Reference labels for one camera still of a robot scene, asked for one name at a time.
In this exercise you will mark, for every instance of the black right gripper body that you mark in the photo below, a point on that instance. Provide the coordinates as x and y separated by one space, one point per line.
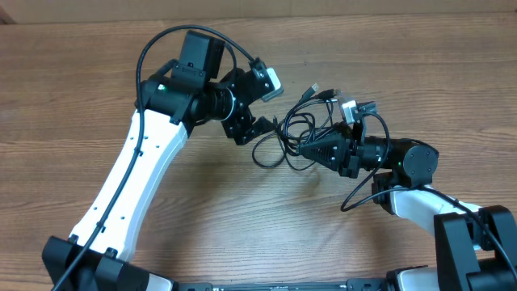
361 151

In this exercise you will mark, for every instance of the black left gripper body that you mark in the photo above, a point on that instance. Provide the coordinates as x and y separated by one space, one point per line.
240 124

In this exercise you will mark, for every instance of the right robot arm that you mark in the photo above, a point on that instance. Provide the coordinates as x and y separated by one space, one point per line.
475 246

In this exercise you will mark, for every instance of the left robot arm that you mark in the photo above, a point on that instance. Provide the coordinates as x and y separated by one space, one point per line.
184 93

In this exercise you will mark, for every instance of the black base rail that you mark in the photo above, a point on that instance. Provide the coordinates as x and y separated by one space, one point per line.
354 284

